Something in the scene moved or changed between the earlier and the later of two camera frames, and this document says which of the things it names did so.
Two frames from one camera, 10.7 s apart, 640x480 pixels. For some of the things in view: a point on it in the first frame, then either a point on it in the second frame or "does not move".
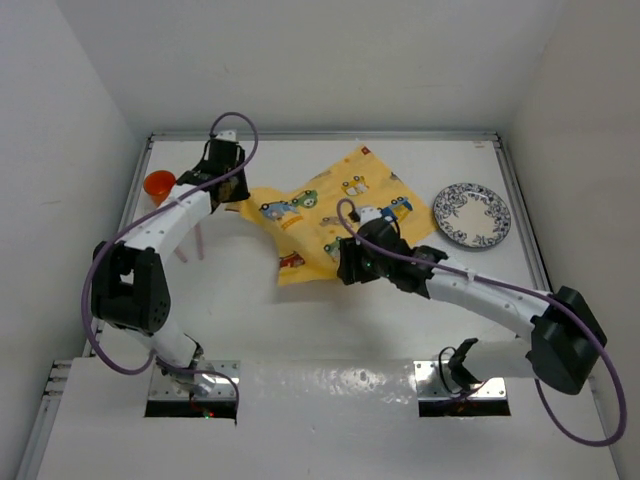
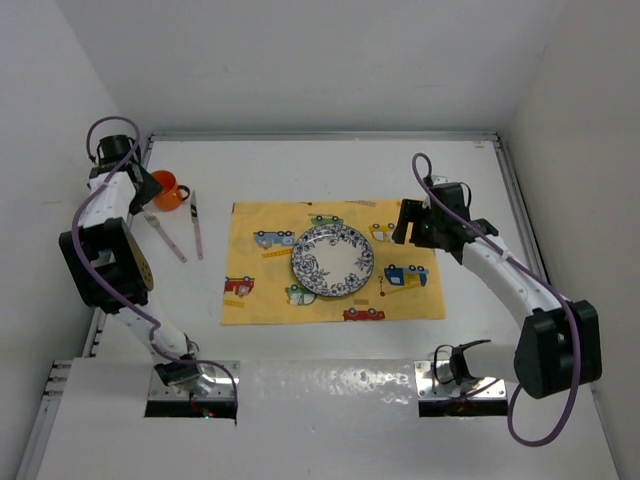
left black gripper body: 238,189 → 145,192
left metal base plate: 165,387 does not move
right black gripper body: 359,265 → 426,232
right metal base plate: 430,384 does not move
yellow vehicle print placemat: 310,220 → 325,261
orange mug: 159,183 does not move
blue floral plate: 471,215 → 332,260
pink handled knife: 199,241 does not move
